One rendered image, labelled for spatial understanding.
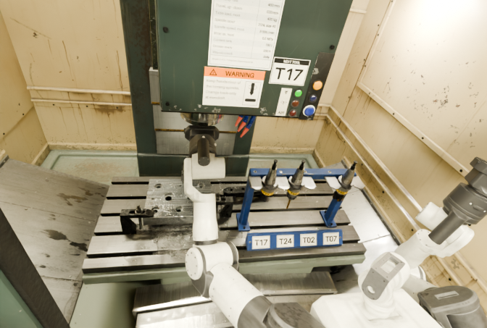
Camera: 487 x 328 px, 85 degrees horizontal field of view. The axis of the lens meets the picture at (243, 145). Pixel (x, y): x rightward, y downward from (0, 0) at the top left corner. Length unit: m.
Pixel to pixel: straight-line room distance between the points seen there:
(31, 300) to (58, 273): 1.10
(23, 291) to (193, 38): 0.53
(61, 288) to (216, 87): 1.14
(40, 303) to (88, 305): 1.02
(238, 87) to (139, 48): 0.78
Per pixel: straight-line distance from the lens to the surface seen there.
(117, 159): 2.16
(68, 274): 1.54
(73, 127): 2.16
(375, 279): 0.63
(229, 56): 0.68
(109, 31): 1.79
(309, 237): 1.29
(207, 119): 0.90
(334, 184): 1.16
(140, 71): 1.45
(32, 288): 0.44
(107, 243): 1.28
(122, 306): 1.45
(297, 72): 0.74
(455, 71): 1.40
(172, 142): 1.59
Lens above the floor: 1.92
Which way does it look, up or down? 35 degrees down
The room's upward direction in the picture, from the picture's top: 10 degrees clockwise
